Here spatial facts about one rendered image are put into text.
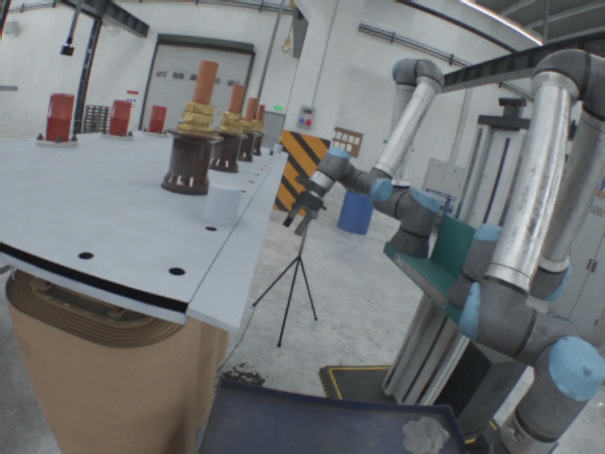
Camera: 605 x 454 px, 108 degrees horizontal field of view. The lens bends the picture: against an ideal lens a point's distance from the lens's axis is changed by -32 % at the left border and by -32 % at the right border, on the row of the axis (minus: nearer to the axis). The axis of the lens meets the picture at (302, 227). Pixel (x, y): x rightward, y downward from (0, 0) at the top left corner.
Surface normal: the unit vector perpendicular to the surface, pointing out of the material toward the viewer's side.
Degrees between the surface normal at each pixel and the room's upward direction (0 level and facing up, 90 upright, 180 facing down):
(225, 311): 11
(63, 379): 90
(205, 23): 90
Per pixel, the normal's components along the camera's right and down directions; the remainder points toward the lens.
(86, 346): 0.02, 0.29
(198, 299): 0.41, -0.88
